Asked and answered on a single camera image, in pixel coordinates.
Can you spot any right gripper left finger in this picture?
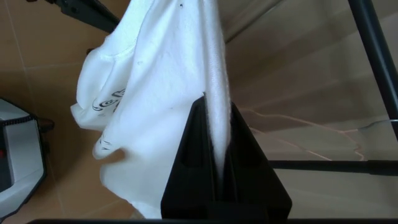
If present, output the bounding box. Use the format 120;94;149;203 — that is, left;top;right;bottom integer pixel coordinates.
160;95;219;219

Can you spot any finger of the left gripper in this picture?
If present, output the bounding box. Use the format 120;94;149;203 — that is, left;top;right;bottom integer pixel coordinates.
26;0;121;34

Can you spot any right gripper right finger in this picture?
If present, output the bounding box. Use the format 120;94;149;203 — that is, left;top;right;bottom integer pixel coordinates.
217;102;293;219

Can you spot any white printed t-shirt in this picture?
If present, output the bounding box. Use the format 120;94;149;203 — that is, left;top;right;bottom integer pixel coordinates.
70;0;233;219

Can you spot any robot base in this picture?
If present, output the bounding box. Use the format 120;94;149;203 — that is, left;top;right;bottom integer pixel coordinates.
0;98;55;219

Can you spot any pink clothes hanger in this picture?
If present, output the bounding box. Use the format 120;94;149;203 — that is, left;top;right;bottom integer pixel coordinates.
239;107;398;162

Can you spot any black clothes rack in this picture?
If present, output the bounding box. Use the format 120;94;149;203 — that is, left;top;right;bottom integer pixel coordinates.
269;0;398;177

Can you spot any beige curtain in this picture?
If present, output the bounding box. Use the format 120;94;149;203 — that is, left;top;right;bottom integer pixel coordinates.
217;0;398;219

